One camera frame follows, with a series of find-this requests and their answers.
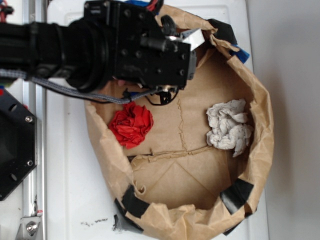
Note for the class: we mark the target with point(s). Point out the white-padded gripper finger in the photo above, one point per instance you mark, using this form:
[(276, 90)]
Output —
[(194, 37)]

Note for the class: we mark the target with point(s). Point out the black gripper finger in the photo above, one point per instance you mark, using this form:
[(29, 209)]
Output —
[(166, 93)]

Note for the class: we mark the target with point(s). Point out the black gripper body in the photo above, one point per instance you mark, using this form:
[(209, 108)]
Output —
[(133, 47)]

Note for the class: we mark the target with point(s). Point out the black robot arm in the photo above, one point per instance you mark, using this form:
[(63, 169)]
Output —
[(63, 59)]

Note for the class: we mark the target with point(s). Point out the pink plush toy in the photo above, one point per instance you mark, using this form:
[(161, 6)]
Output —
[(121, 83)]

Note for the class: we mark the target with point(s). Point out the crumpled red cloth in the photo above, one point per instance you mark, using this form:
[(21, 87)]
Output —
[(131, 124)]

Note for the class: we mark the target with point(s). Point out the crumpled grey cloth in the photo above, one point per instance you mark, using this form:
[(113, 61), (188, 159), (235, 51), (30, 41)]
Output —
[(229, 128)]

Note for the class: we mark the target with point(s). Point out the brown paper bag bin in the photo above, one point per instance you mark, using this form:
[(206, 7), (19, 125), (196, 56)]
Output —
[(174, 186)]

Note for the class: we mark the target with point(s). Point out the white tray surface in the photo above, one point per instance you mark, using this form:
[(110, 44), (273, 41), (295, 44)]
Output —
[(79, 206)]

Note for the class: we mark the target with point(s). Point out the aluminium frame rail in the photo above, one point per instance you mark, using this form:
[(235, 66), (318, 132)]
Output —
[(34, 185)]

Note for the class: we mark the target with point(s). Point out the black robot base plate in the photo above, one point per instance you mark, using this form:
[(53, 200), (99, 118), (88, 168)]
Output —
[(17, 143)]

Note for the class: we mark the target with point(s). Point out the metal corner bracket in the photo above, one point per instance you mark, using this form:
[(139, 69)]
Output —
[(29, 228)]

